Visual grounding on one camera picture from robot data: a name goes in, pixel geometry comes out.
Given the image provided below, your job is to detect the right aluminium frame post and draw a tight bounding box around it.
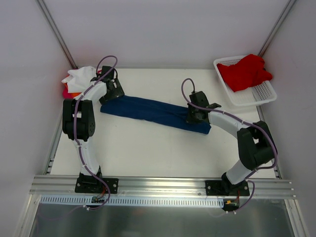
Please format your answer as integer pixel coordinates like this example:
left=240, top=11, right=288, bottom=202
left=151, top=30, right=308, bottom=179
left=258, top=0, right=297, bottom=57

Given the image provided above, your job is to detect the white perforated plastic basket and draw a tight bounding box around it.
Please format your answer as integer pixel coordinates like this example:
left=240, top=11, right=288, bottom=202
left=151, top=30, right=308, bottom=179
left=213, top=55, right=277, bottom=107

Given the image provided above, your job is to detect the orange folded t-shirt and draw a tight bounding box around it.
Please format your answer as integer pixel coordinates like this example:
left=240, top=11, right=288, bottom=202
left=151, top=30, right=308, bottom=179
left=63, top=83, right=80, bottom=99

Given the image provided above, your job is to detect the left aluminium frame post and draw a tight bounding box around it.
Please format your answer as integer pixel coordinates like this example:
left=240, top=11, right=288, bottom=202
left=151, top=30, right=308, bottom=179
left=35, top=0, right=78, bottom=69

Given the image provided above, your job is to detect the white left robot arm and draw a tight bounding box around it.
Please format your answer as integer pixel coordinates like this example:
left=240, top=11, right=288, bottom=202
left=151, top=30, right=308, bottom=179
left=62, top=66, right=124, bottom=193

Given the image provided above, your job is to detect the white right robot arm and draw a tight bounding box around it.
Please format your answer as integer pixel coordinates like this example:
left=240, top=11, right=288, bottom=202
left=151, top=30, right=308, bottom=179
left=187, top=91, right=277, bottom=196

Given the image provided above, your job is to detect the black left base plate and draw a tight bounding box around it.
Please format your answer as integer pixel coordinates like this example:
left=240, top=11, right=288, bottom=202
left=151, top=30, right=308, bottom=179
left=75, top=175, right=119, bottom=194

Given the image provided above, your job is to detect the aluminium mounting rail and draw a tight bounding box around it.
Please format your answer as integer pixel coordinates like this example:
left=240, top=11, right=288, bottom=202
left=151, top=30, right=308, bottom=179
left=29, top=175, right=298, bottom=199

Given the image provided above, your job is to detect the red t-shirt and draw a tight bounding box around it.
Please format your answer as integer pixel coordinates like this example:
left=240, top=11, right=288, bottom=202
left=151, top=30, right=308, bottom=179
left=217, top=54, right=273, bottom=92

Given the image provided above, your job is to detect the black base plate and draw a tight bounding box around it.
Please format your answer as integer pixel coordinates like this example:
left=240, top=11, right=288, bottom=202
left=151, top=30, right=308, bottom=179
left=205, top=180, right=250, bottom=197
left=75, top=175, right=119, bottom=194

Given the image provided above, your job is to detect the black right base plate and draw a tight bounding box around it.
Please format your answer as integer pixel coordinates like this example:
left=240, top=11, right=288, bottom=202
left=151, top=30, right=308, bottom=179
left=205, top=180, right=250, bottom=197

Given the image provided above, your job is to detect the pink folded t-shirt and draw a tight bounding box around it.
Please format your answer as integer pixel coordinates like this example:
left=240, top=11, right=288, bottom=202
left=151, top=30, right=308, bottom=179
left=62, top=70, right=102, bottom=99

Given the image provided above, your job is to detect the white slotted cable duct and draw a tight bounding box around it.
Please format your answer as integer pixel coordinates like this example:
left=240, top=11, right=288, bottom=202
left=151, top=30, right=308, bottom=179
left=40, top=195, right=224, bottom=208

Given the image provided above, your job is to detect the blue cartoon print t-shirt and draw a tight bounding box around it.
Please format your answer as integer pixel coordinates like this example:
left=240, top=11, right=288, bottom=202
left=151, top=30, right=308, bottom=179
left=100, top=95, right=211, bottom=135

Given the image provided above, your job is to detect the aluminium frame post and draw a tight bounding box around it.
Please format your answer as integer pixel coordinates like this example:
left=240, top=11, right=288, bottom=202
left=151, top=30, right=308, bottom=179
left=35, top=0, right=78, bottom=69
left=258, top=0, right=297, bottom=57

